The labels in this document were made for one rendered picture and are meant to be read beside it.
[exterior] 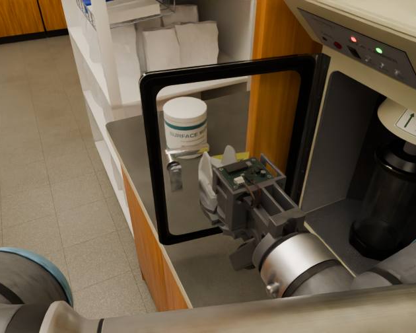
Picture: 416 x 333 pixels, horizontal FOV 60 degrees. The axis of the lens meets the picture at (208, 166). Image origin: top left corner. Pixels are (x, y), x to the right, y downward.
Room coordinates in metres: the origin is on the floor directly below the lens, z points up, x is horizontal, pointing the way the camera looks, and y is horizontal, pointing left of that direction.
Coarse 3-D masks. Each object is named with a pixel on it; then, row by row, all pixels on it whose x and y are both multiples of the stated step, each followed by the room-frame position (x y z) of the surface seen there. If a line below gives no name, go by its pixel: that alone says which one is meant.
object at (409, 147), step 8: (392, 144) 0.53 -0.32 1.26; (400, 144) 0.53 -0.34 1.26; (408, 144) 0.50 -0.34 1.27; (384, 152) 0.51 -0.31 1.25; (392, 152) 0.50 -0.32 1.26; (400, 152) 0.50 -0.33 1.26; (408, 152) 0.50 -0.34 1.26; (392, 160) 0.49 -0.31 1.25; (400, 160) 0.48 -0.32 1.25; (408, 160) 0.48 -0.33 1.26; (400, 168) 0.47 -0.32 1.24; (408, 168) 0.47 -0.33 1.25
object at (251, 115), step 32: (224, 64) 0.56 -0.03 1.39; (160, 96) 0.53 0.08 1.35; (192, 96) 0.54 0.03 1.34; (224, 96) 0.56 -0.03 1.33; (256, 96) 0.57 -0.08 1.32; (288, 96) 0.59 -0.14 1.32; (160, 128) 0.52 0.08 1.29; (192, 128) 0.54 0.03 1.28; (224, 128) 0.56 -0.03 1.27; (256, 128) 0.57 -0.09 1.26; (288, 128) 0.59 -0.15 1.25; (192, 160) 0.54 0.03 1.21; (192, 192) 0.54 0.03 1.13; (192, 224) 0.54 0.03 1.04
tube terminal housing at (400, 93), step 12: (324, 48) 0.61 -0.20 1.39; (336, 60) 0.58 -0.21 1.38; (348, 60) 0.56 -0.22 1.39; (348, 72) 0.56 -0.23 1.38; (360, 72) 0.54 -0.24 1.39; (372, 72) 0.52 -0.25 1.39; (372, 84) 0.51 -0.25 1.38; (384, 84) 0.49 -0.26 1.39; (396, 84) 0.47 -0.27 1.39; (324, 96) 0.59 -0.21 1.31; (396, 96) 0.47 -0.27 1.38; (408, 96) 0.45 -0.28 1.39; (312, 144) 0.60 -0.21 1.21; (300, 204) 0.59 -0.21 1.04
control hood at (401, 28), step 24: (288, 0) 0.56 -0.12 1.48; (312, 0) 0.49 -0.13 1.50; (336, 0) 0.46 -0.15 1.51; (360, 0) 0.46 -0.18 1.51; (384, 0) 0.46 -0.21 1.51; (408, 0) 0.46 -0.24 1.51; (360, 24) 0.42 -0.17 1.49; (384, 24) 0.38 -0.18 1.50; (408, 24) 0.36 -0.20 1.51; (408, 48) 0.37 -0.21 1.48
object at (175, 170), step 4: (176, 164) 0.53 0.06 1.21; (168, 168) 0.53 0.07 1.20; (172, 168) 0.51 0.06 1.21; (176, 168) 0.51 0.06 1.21; (180, 168) 0.52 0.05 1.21; (172, 172) 0.51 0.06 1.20; (176, 172) 0.51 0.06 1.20; (180, 172) 0.52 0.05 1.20; (172, 176) 0.51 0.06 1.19; (176, 176) 0.51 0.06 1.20; (180, 176) 0.52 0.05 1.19; (172, 180) 0.51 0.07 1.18; (176, 180) 0.51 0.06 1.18; (180, 180) 0.52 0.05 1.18; (172, 184) 0.51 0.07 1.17; (176, 184) 0.51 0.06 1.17; (180, 184) 0.52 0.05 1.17; (172, 188) 0.51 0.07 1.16; (176, 188) 0.51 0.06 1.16; (180, 188) 0.52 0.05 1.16; (172, 192) 0.51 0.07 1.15
